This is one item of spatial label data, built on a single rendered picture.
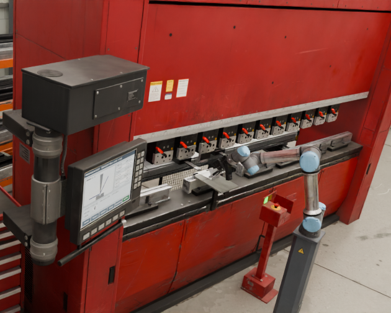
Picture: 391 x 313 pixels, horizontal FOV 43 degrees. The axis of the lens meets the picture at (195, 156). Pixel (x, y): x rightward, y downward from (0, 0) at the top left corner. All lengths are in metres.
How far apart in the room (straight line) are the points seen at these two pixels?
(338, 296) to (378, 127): 1.69
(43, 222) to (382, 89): 3.66
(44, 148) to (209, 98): 1.46
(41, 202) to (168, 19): 1.24
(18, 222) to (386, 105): 3.63
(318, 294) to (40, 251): 2.67
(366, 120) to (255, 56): 1.99
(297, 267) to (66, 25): 2.20
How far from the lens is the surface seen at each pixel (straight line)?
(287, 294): 3.72
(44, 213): 2.10
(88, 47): 2.35
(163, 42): 2.77
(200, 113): 3.16
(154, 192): 3.18
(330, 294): 4.36
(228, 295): 4.00
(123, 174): 2.23
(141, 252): 3.20
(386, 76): 4.98
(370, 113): 5.07
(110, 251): 2.84
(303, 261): 3.54
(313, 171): 3.12
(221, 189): 3.29
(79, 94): 1.86
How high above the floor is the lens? 2.49
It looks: 24 degrees down
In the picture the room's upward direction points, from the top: 10 degrees clockwise
